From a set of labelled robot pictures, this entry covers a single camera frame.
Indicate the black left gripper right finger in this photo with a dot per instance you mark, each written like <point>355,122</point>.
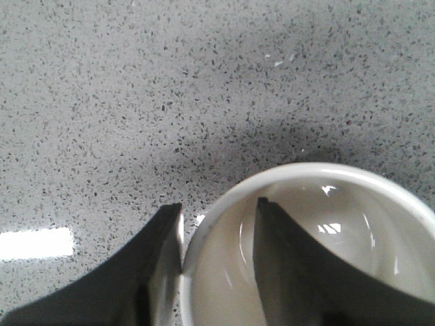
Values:
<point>301,282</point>

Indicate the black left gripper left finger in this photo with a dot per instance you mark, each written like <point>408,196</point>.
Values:
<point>136,286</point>

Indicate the white smiley mug black handle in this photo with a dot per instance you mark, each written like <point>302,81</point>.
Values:
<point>370,222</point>

